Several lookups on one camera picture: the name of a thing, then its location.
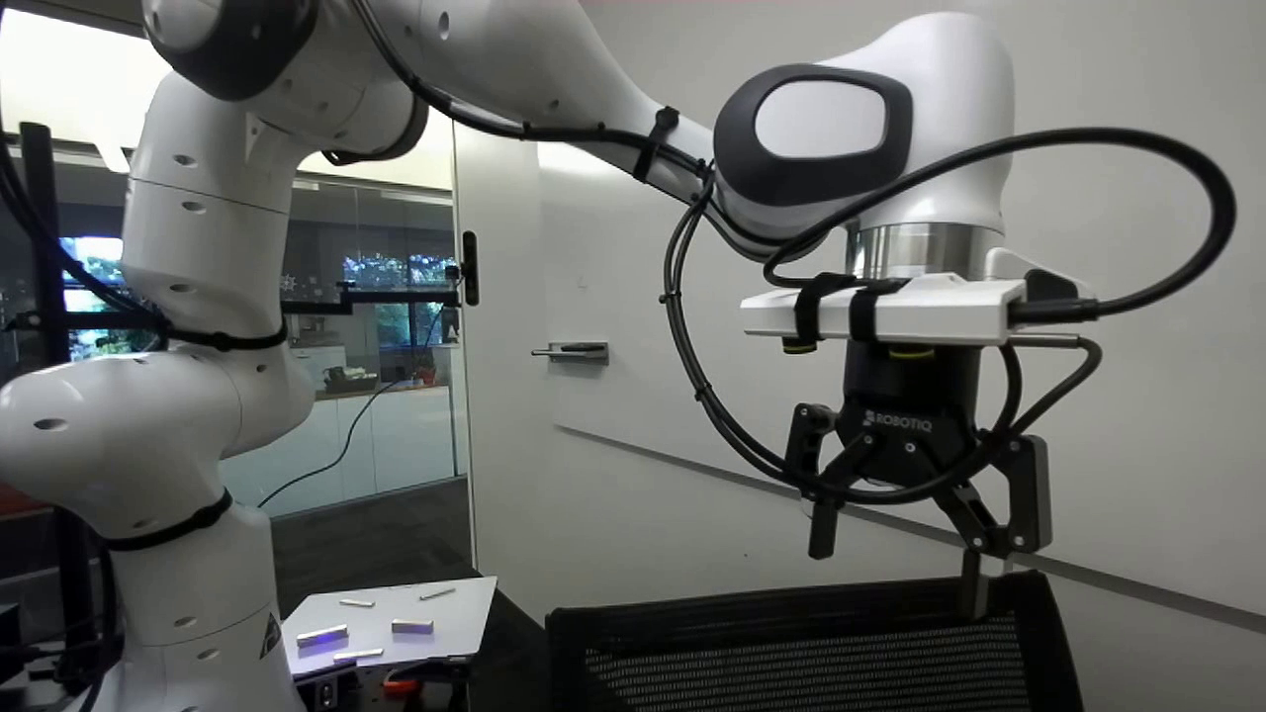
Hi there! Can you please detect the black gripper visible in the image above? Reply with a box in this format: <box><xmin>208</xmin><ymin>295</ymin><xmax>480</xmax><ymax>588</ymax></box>
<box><xmin>783</xmin><ymin>341</ymin><xmax>1054</xmax><ymax>622</ymax></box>

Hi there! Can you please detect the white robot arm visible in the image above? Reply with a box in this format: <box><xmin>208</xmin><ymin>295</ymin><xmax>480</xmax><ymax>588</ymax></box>
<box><xmin>0</xmin><ymin>0</ymin><xmax>1013</xmax><ymax>712</ymax></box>

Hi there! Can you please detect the black mesh office chair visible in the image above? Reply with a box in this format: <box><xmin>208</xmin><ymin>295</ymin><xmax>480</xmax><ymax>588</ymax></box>
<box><xmin>546</xmin><ymin>573</ymin><xmax>1083</xmax><ymax>712</ymax></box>

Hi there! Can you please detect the grey marker on side table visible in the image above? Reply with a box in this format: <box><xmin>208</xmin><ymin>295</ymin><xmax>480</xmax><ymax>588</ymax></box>
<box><xmin>298</xmin><ymin>626</ymin><xmax>350</xmax><ymax>654</ymax></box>

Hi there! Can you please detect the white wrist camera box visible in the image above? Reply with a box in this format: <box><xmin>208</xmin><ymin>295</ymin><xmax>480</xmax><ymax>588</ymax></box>
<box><xmin>740</xmin><ymin>271</ymin><xmax>1039</xmax><ymax>347</ymax></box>

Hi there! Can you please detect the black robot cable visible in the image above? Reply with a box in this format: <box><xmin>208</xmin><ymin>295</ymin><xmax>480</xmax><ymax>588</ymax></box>
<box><xmin>658</xmin><ymin>122</ymin><xmax>1242</xmax><ymax>509</ymax></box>

